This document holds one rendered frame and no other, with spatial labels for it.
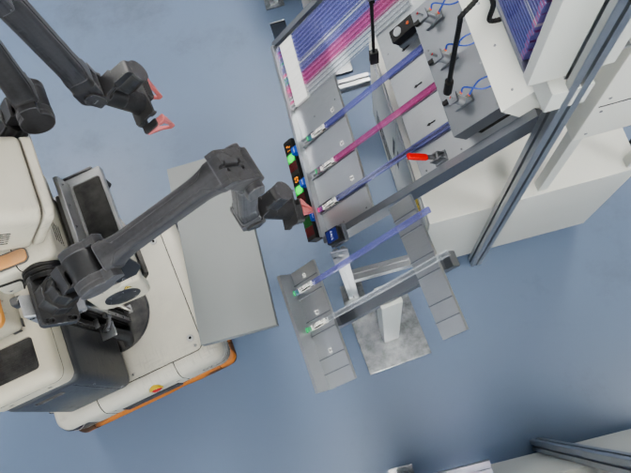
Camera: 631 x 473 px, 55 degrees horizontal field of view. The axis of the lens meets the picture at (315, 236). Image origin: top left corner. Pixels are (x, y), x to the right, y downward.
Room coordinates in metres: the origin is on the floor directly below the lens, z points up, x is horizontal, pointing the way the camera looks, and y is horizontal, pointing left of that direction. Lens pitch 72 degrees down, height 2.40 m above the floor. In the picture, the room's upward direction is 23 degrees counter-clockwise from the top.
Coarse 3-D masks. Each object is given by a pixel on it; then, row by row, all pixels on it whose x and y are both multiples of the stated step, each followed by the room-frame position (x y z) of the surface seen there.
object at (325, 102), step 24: (312, 96) 0.92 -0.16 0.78; (336, 96) 0.85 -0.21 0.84; (312, 120) 0.85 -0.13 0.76; (312, 144) 0.79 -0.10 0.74; (336, 144) 0.73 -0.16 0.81; (312, 168) 0.73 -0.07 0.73; (336, 168) 0.67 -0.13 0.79; (360, 168) 0.62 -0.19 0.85; (336, 192) 0.61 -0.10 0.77; (360, 192) 0.56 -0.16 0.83; (336, 216) 0.55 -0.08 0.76
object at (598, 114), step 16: (608, 64) 0.43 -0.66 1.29; (624, 64) 0.40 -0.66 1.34; (608, 80) 0.41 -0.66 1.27; (624, 80) 0.40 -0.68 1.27; (592, 96) 0.43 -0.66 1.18; (608, 96) 0.40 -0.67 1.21; (624, 96) 0.40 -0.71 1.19; (576, 112) 0.44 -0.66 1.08; (592, 112) 0.41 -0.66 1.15; (608, 112) 0.40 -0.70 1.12; (624, 112) 0.39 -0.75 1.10; (576, 128) 0.42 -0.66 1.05; (592, 128) 0.40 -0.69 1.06; (608, 128) 0.39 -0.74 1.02; (560, 144) 0.44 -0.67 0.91; (576, 144) 0.41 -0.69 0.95; (560, 160) 0.41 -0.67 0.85; (624, 160) 0.39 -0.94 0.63; (544, 176) 0.42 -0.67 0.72
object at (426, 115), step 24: (384, 48) 0.85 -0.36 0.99; (408, 48) 0.79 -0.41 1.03; (408, 72) 0.74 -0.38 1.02; (408, 96) 0.68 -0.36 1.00; (432, 96) 0.64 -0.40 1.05; (408, 120) 0.63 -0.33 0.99; (432, 120) 0.58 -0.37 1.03; (504, 120) 0.47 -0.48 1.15; (432, 144) 0.53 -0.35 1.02; (456, 144) 0.49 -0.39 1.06; (432, 168) 0.48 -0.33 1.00
